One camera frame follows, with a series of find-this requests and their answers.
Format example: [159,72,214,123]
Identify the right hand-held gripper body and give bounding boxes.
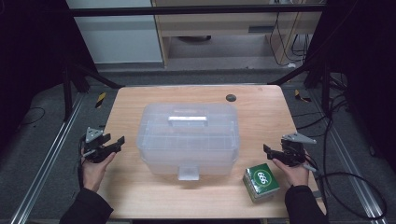
[279,133,318,167]

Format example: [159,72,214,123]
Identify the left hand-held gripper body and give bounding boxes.
[82,126,115,163]

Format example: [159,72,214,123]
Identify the green and white carton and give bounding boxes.
[242,162,281,203]

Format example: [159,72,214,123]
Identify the clear plastic storage box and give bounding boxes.
[135,102,241,182]

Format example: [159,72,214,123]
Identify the person's right hand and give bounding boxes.
[272,158,311,188]

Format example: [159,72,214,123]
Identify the person's left hand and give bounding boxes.
[81,150,117,193]

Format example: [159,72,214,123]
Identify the black metal stand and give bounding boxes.
[61,60,125,123]
[268,57,332,117]

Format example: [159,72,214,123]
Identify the white cabinet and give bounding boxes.
[65,0,163,65]

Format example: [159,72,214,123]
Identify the light wooden desk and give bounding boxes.
[151,0,326,67]

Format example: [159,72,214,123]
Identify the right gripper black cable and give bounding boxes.
[300,162,328,218]

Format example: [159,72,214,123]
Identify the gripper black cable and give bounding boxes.
[300,162,328,218]
[77,135,94,189]

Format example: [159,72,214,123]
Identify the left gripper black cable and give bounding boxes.
[77,135,94,189]

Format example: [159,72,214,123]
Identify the black floor cables bundle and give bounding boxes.
[291,74,351,139]

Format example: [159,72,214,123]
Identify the aluminium floor rail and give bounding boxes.
[9,92,86,224]
[310,90,383,219]

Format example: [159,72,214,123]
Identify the thin black floor cable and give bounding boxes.
[18,106,47,128]

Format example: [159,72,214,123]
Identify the black floor cable loop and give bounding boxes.
[317,172,389,220]

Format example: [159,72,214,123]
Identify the hanging black desk cables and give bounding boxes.
[268,11,313,68]

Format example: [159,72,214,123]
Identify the black horizontal frame bar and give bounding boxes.
[69,5,327,17]

